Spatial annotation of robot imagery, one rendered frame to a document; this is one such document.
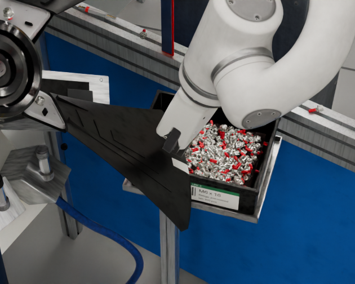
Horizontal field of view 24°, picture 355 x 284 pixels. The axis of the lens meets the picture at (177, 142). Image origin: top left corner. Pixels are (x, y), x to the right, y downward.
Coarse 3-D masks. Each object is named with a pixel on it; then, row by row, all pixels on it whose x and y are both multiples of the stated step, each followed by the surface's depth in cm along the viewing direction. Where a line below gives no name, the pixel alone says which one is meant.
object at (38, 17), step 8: (0, 0) 107; (8, 0) 107; (0, 8) 106; (16, 8) 106; (24, 8) 106; (32, 8) 106; (40, 8) 106; (0, 16) 105; (16, 16) 105; (24, 16) 105; (32, 16) 105; (40, 16) 105; (48, 16) 105; (16, 24) 104; (24, 24) 104; (40, 24) 104; (24, 32) 103; (32, 32) 103
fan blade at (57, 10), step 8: (16, 0) 107; (24, 0) 106; (32, 0) 106; (40, 0) 106; (48, 0) 106; (56, 0) 106; (64, 0) 107; (72, 0) 107; (80, 0) 107; (48, 8) 105; (56, 8) 106; (64, 8) 106
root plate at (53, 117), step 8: (48, 96) 111; (32, 104) 105; (48, 104) 109; (32, 112) 102; (40, 112) 104; (48, 112) 106; (56, 112) 108; (48, 120) 104; (56, 120) 106; (64, 128) 105
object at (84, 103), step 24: (72, 120) 106; (96, 120) 112; (120, 120) 118; (144, 120) 122; (96, 144) 107; (120, 144) 111; (144, 144) 116; (120, 168) 108; (144, 168) 112; (168, 168) 117; (144, 192) 109; (168, 192) 113; (168, 216) 111
